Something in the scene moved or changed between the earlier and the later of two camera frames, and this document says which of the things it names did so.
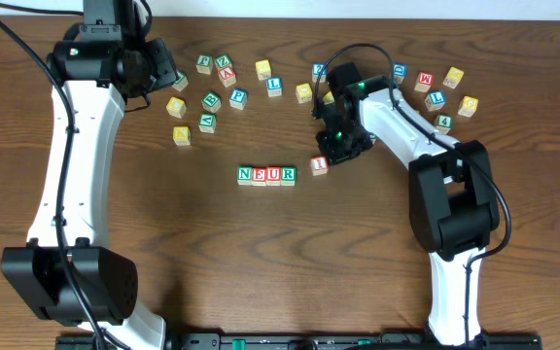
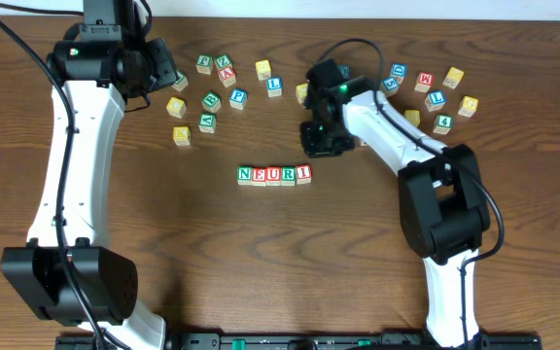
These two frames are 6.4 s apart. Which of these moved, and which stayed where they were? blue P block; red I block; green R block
Moved: red I block
Stayed: green R block; blue P block
